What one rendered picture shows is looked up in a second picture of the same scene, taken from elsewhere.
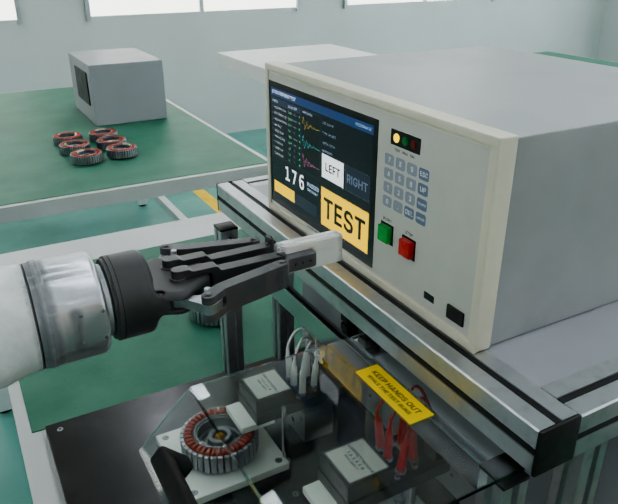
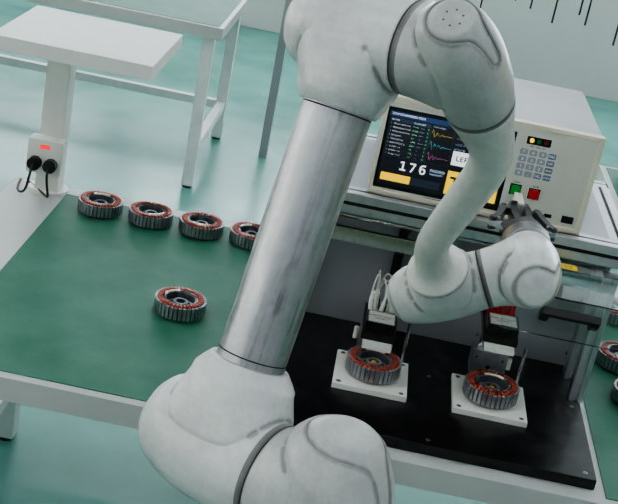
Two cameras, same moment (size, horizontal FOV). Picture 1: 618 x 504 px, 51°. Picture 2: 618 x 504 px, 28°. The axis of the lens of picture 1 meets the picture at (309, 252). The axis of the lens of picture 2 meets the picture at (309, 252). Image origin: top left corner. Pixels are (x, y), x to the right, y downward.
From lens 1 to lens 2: 2.21 m
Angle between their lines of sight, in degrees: 54
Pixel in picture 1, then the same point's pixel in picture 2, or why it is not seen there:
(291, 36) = not seen: outside the picture
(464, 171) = (581, 153)
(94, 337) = not seen: hidden behind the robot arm
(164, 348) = (201, 346)
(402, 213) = (531, 177)
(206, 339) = (212, 329)
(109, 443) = (311, 399)
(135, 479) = (359, 405)
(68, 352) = not seen: hidden behind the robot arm
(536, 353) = (588, 228)
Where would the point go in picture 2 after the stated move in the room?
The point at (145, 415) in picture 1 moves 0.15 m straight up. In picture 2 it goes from (295, 379) to (309, 311)
